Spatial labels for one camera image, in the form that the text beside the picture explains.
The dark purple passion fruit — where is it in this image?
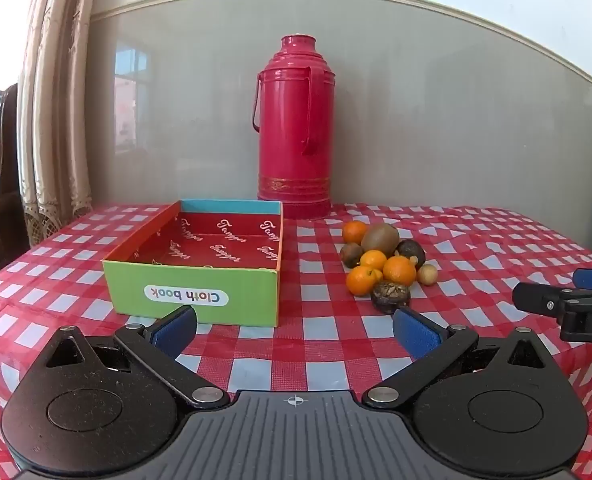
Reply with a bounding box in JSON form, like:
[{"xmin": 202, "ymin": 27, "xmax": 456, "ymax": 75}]
[{"xmin": 395, "ymin": 239, "xmax": 427, "ymax": 270}]

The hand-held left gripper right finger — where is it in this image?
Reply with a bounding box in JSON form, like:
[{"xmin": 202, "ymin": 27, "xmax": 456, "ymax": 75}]
[{"xmin": 362, "ymin": 308, "xmax": 553, "ymax": 409}]

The colourful cardboard box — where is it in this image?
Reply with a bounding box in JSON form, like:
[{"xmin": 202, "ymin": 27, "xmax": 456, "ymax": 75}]
[{"xmin": 102, "ymin": 199, "xmax": 284, "ymax": 328}]

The red white checkered tablecloth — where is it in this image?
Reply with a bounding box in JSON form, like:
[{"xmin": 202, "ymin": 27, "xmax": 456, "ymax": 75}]
[{"xmin": 0, "ymin": 203, "xmax": 592, "ymax": 480}]

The brown kiwi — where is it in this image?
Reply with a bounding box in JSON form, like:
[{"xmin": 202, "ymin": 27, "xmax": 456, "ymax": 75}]
[{"xmin": 360, "ymin": 223, "xmax": 401, "ymax": 255}]

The beige lace curtain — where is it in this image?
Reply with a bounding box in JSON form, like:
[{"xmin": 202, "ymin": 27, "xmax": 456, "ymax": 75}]
[{"xmin": 17, "ymin": 0, "xmax": 107, "ymax": 250}]

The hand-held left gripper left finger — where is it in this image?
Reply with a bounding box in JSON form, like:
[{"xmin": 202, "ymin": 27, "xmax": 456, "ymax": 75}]
[{"xmin": 33, "ymin": 305, "xmax": 231, "ymax": 409}]

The red thermos flask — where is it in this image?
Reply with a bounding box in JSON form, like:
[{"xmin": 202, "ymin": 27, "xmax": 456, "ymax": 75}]
[{"xmin": 252, "ymin": 34, "xmax": 337, "ymax": 220}]

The orange mandarin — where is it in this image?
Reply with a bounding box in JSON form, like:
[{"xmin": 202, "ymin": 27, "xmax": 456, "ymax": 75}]
[
  {"xmin": 359, "ymin": 250, "xmax": 387, "ymax": 271},
  {"xmin": 342, "ymin": 220, "xmax": 370, "ymax": 246},
  {"xmin": 346, "ymin": 265, "xmax": 383, "ymax": 295},
  {"xmin": 382, "ymin": 256, "xmax": 417, "ymax": 286}
]

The small brown round fruit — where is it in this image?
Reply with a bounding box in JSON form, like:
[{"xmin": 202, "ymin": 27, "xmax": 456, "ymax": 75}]
[{"xmin": 339, "ymin": 242, "xmax": 365, "ymax": 268}]

